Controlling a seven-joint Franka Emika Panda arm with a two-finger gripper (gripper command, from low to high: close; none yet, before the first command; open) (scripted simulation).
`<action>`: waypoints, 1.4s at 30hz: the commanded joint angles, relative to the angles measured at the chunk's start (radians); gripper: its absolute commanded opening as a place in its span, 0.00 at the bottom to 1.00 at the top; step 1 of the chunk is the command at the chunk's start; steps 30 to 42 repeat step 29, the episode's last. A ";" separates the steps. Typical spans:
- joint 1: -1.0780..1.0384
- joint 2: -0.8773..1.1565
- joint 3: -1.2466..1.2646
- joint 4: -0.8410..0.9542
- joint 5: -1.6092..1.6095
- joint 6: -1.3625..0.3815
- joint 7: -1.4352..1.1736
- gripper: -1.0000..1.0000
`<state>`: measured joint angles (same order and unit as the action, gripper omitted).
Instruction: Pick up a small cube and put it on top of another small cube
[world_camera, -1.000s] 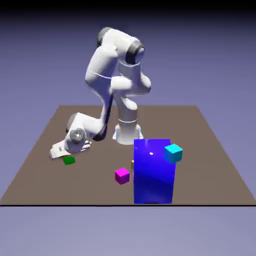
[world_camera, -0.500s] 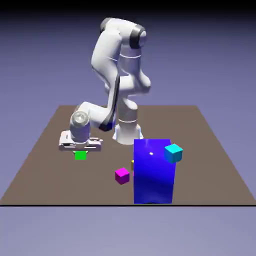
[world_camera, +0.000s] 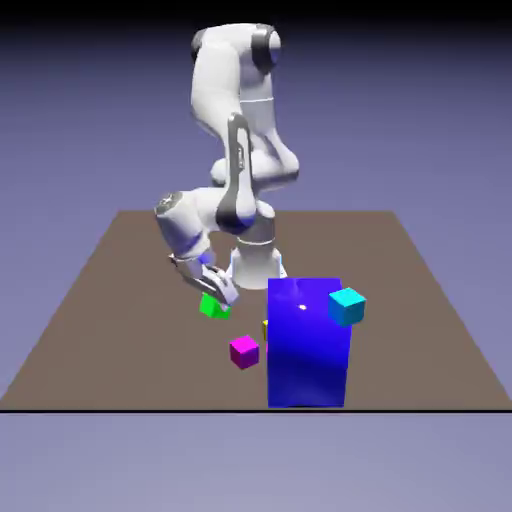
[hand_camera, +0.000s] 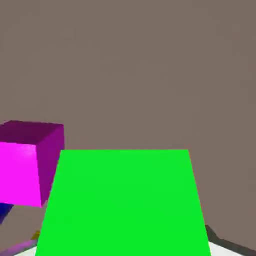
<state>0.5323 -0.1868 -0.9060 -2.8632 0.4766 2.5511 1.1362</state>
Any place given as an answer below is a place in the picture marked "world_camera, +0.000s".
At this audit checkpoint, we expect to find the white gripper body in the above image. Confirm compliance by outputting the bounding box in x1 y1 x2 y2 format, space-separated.
181 265 241 308

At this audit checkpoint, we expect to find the small green cube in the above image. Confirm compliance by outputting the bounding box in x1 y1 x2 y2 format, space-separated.
198 292 232 320

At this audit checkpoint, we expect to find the small magenta cube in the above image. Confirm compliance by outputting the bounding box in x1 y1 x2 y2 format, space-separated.
229 334 260 370

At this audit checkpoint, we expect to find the small cyan cube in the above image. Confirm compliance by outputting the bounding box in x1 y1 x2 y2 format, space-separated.
328 286 367 328

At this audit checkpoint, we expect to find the large blue box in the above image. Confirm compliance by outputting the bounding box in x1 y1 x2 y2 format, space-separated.
266 277 354 410

